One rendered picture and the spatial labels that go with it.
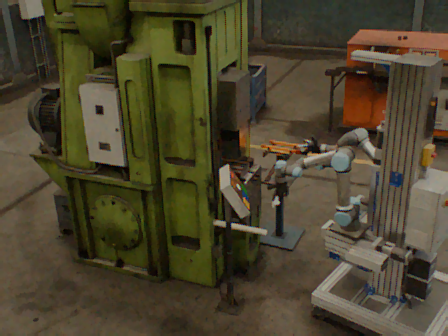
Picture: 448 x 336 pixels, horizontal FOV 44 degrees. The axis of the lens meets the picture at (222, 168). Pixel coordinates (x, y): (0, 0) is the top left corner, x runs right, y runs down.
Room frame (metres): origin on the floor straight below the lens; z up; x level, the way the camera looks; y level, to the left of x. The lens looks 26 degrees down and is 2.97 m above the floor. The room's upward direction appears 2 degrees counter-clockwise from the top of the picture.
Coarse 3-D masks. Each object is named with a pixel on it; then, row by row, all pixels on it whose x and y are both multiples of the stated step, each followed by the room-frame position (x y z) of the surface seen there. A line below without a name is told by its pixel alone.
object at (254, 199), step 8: (256, 168) 4.24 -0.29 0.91; (248, 176) 4.09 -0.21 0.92; (248, 184) 4.03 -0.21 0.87; (256, 184) 4.20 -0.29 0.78; (248, 192) 4.03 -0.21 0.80; (256, 192) 4.20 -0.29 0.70; (248, 200) 4.03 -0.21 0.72; (256, 200) 4.20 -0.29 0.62; (224, 208) 4.09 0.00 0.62; (232, 208) 4.06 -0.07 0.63; (256, 208) 4.20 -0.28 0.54; (224, 216) 4.09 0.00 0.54; (232, 216) 4.06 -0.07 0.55; (248, 216) 4.02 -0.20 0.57; (240, 224) 4.01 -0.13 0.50; (248, 224) 4.02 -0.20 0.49
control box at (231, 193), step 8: (224, 168) 3.70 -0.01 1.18; (224, 176) 3.58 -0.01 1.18; (232, 176) 3.60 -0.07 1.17; (224, 184) 3.45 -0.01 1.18; (232, 184) 3.45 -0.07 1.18; (240, 184) 3.69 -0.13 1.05; (224, 192) 3.41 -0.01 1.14; (232, 192) 3.41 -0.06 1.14; (240, 192) 3.53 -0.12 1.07; (232, 200) 3.41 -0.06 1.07; (240, 200) 3.41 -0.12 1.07; (240, 208) 3.41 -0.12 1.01; (240, 216) 3.41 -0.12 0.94
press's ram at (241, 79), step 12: (228, 72) 4.24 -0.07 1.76; (240, 72) 4.23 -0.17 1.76; (228, 84) 4.01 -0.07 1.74; (240, 84) 4.07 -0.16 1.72; (228, 96) 4.01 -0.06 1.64; (240, 96) 4.06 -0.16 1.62; (228, 108) 4.01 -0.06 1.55; (240, 108) 4.06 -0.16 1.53; (228, 120) 4.01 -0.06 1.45; (240, 120) 4.06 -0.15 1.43
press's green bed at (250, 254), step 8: (256, 216) 4.21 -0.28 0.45; (256, 224) 4.21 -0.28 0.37; (224, 232) 4.06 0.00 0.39; (232, 232) 4.03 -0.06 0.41; (240, 232) 4.00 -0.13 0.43; (248, 232) 4.03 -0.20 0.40; (224, 240) 4.07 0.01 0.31; (232, 240) 4.04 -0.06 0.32; (240, 240) 4.01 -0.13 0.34; (248, 240) 4.22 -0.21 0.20; (256, 240) 4.26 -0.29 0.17; (224, 248) 4.07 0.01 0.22; (232, 248) 4.04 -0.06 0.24; (240, 248) 4.01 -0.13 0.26; (248, 248) 4.04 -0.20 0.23; (256, 248) 4.21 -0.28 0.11; (224, 256) 4.07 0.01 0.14; (240, 256) 4.01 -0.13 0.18; (248, 256) 4.03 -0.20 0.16; (256, 256) 4.21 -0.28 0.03; (240, 264) 4.01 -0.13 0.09; (248, 264) 4.04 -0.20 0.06; (240, 272) 4.01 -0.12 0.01
